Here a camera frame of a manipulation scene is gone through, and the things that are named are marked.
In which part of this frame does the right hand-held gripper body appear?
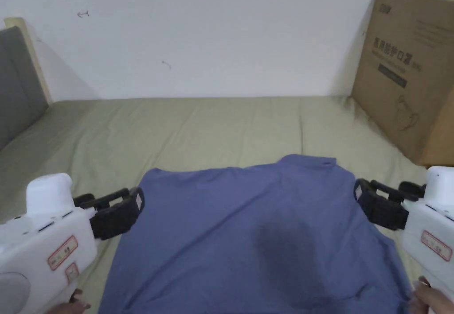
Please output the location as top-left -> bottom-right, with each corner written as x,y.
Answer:
402,166 -> 454,295

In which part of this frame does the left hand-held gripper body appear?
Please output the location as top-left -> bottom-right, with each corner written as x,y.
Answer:
0,173 -> 98,314

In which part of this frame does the dark blue shirt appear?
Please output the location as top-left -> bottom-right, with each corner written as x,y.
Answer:
98,154 -> 415,314

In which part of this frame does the person's left hand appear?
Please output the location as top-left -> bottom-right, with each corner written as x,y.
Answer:
49,287 -> 92,314

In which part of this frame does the person's right hand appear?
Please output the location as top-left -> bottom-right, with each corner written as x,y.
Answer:
412,285 -> 454,314

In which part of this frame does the bed with pale green sheet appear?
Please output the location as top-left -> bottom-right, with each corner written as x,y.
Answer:
0,95 -> 454,314

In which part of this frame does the large brown cardboard carton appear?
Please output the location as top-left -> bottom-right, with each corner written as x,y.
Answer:
350,0 -> 454,168

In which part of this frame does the grey padded headboard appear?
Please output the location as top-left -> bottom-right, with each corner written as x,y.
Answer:
0,17 -> 54,151

